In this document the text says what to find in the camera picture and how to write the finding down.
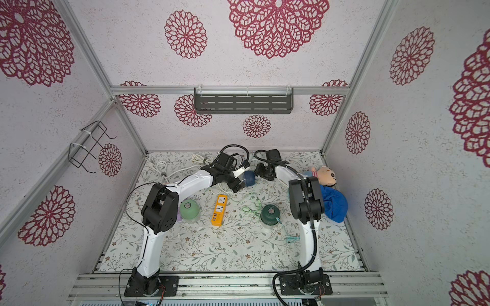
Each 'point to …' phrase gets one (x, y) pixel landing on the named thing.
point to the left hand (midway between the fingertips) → (239, 177)
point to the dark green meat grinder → (268, 214)
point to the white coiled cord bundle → (161, 165)
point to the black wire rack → (79, 155)
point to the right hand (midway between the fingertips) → (257, 169)
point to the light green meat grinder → (189, 209)
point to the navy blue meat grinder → (250, 178)
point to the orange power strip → (219, 214)
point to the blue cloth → (335, 204)
